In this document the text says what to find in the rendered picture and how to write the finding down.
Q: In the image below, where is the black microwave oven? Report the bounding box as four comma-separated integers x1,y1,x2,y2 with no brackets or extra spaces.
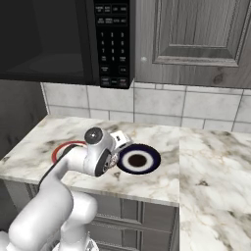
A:
0,0,136,89

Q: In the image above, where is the grey lower cupboard door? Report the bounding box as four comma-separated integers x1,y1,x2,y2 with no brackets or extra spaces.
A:
87,225,179,251

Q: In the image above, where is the blue and white plate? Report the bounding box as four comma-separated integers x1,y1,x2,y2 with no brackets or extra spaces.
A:
116,143,162,176

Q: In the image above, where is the red rimmed plate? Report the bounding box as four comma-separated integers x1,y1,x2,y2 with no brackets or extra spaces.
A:
51,140,88,165

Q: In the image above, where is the grey drawer front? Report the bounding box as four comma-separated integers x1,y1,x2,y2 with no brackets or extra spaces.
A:
87,192,179,233

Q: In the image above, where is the grey wooden cupboard door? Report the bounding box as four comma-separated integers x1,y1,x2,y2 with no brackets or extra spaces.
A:
134,0,251,89

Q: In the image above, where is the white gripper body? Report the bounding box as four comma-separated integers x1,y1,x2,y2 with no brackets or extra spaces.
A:
114,135,134,158

